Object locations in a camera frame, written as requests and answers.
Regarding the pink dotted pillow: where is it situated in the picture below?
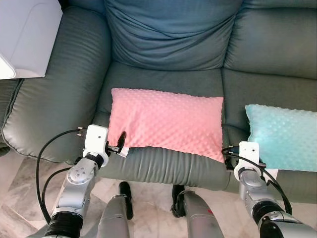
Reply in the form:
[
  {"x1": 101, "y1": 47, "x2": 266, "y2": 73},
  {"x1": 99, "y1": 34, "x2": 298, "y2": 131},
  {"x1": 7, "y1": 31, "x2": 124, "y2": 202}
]
[{"x1": 107, "y1": 88, "x2": 225, "y2": 163}]

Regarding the teal dotted pillow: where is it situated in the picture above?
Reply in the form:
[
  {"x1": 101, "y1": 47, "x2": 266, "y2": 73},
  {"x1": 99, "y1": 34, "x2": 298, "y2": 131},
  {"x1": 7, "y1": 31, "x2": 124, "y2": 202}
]
[{"x1": 245, "y1": 104, "x2": 317, "y2": 180}]

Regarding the dark green leather sofa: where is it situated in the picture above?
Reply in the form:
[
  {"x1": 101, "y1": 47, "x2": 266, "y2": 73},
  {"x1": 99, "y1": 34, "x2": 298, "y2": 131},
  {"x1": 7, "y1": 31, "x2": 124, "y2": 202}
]
[{"x1": 0, "y1": 0, "x2": 317, "y2": 204}]

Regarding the silver right robot leg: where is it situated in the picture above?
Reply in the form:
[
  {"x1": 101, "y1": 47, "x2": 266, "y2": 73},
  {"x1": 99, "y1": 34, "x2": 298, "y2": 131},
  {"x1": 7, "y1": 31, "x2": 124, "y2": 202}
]
[{"x1": 171, "y1": 184, "x2": 226, "y2": 238}]

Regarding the silver robot leg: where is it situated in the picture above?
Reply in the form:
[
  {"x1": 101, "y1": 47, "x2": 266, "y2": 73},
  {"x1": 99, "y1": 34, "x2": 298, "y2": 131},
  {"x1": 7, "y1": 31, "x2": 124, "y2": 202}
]
[
  {"x1": 97, "y1": 181, "x2": 134, "y2": 238},
  {"x1": 171, "y1": 184, "x2": 226, "y2": 238}
]

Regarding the silver left robot leg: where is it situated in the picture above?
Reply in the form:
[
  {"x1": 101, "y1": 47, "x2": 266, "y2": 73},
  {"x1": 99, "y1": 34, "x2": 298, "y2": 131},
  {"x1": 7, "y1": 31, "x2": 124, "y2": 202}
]
[{"x1": 97, "y1": 181, "x2": 134, "y2": 238}]

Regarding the white drawer cabinet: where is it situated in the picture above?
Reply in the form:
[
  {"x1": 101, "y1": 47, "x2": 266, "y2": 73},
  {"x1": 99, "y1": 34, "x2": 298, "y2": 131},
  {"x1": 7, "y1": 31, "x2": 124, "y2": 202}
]
[{"x1": 0, "y1": 0, "x2": 63, "y2": 80}]

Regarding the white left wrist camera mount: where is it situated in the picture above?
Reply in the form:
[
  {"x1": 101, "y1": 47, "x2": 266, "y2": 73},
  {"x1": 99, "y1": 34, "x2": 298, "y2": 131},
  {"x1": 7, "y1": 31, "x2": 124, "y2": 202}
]
[{"x1": 82, "y1": 125, "x2": 109, "y2": 159}]

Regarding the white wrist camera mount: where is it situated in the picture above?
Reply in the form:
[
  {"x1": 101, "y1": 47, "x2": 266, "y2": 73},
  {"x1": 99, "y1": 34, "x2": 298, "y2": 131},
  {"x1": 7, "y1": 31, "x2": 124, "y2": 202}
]
[
  {"x1": 82, "y1": 125, "x2": 109, "y2": 159},
  {"x1": 234, "y1": 141, "x2": 262, "y2": 174}
]

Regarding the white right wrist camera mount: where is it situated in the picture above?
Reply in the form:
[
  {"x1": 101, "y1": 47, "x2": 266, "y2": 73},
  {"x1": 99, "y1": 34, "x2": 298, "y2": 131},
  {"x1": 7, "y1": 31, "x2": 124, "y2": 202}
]
[{"x1": 234, "y1": 141, "x2": 262, "y2": 174}]

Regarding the long black left arm cable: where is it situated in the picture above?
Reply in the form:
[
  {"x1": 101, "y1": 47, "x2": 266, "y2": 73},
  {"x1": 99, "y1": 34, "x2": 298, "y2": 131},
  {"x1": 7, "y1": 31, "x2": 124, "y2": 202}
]
[{"x1": 36, "y1": 128, "x2": 85, "y2": 224}]

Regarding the short black left arm cable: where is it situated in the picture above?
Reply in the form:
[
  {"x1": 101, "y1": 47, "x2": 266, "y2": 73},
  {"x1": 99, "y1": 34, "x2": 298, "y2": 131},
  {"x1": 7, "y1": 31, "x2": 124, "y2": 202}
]
[{"x1": 41, "y1": 166, "x2": 75, "y2": 221}]

